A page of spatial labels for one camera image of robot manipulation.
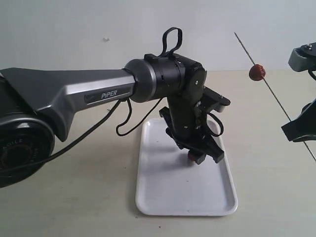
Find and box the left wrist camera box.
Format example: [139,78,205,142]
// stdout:
[200,87,231,113]

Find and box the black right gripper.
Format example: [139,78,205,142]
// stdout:
[281,99,316,142]

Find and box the red meatball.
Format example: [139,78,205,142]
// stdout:
[248,64,266,81]
[188,151,196,162]

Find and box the thin metal skewer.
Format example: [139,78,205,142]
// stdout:
[234,31,316,161]

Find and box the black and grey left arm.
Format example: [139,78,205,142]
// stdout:
[0,52,230,187]

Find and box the white rectangular plastic tray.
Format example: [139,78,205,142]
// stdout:
[135,118,238,216]

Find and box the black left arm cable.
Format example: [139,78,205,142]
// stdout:
[0,27,224,173]

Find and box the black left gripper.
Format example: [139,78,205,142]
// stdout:
[159,93,225,165]

